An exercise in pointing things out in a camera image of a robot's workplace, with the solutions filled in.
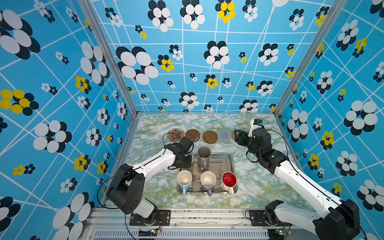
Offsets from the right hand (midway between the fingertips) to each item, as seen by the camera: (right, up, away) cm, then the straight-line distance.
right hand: (239, 132), depth 79 cm
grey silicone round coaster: (-3, -4, +26) cm, 26 cm away
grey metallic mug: (-19, -13, +9) cm, 25 cm away
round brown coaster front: (-26, -3, +26) cm, 37 cm away
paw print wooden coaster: (-39, -3, +27) cm, 47 cm away
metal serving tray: (-9, -21, +14) cm, 26 cm away
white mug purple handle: (-16, -29, +6) cm, 34 cm away
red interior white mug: (-4, -29, +5) cm, 30 cm away
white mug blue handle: (-30, -27, +6) cm, 41 cm away
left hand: (-28, -19, +8) cm, 35 cm away
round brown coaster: (-13, -5, +27) cm, 30 cm away
